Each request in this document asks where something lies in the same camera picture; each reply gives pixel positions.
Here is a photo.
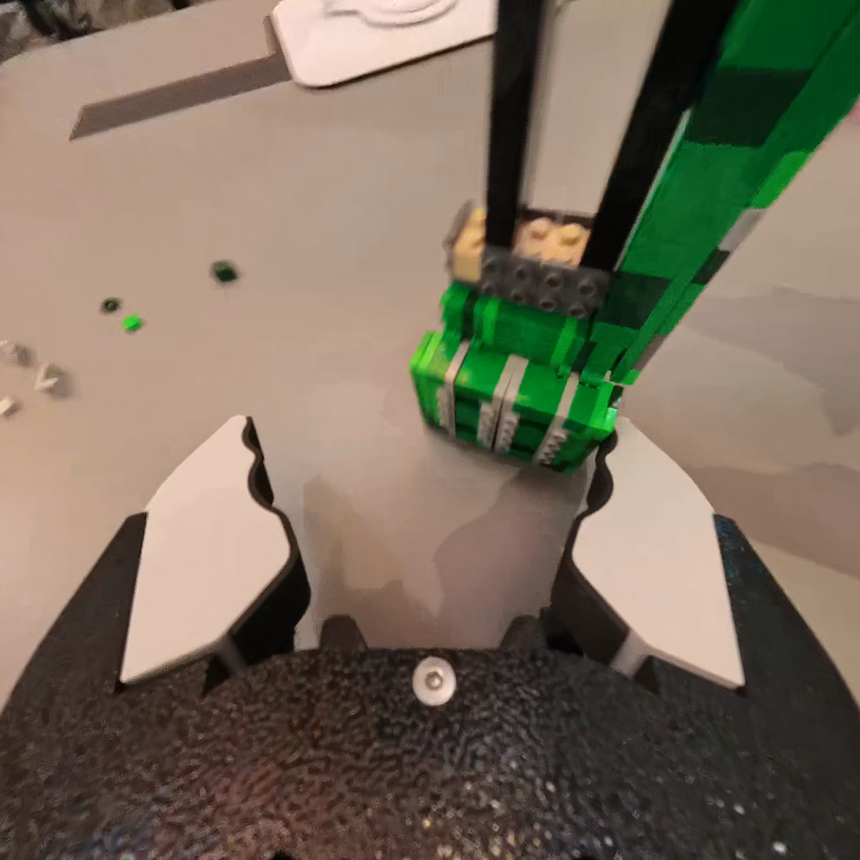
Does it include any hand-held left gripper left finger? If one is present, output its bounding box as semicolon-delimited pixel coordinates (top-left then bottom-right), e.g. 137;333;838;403
120;415;311;686

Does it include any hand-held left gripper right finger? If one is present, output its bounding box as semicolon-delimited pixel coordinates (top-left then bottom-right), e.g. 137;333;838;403
551;417;747;689

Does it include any green toy brick model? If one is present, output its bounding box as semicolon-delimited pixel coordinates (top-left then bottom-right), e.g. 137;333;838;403
408;0;860;477

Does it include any grey desk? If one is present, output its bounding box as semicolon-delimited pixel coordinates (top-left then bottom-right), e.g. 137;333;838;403
0;0;860;713

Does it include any white flat stand base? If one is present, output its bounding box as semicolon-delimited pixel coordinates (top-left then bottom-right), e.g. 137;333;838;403
269;0;499;90

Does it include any white round disc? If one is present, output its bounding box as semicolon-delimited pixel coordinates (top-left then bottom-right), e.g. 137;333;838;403
321;0;461;28

